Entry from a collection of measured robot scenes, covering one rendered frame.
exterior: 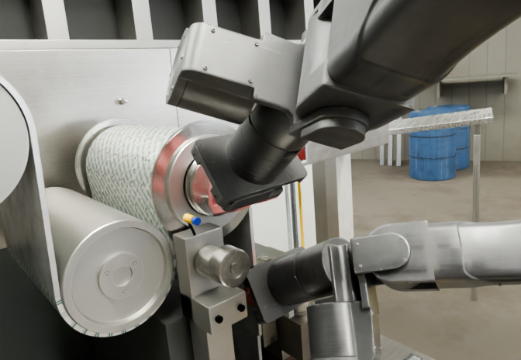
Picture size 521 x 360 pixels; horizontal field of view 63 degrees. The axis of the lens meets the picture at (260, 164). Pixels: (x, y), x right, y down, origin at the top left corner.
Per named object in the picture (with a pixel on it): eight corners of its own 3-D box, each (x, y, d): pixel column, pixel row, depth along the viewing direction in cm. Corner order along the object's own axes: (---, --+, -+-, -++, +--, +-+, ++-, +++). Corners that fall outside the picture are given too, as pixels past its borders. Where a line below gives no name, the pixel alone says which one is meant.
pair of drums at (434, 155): (470, 162, 602) (471, 102, 586) (467, 182, 499) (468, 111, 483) (418, 161, 635) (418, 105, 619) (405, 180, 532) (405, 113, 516)
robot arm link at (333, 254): (365, 237, 47) (326, 231, 44) (375, 302, 44) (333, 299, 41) (325, 253, 52) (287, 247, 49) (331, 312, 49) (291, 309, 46)
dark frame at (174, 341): (185, 472, 52) (165, 325, 48) (90, 356, 77) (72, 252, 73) (232, 437, 57) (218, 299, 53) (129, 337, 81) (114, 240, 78)
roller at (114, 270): (73, 354, 42) (52, 239, 39) (15, 278, 61) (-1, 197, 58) (179, 306, 49) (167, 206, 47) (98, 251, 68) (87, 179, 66)
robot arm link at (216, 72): (379, 137, 25) (390, 12, 27) (192, 78, 21) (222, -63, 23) (289, 170, 36) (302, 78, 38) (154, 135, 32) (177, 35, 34)
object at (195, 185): (253, 172, 52) (225, 226, 50) (243, 170, 54) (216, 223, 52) (211, 140, 48) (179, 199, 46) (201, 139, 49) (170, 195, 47)
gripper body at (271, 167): (300, 185, 43) (340, 143, 38) (216, 211, 37) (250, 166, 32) (270, 134, 46) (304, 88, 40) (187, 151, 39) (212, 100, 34)
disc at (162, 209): (156, 257, 47) (148, 122, 45) (153, 256, 47) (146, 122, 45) (257, 230, 56) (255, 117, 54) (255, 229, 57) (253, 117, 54)
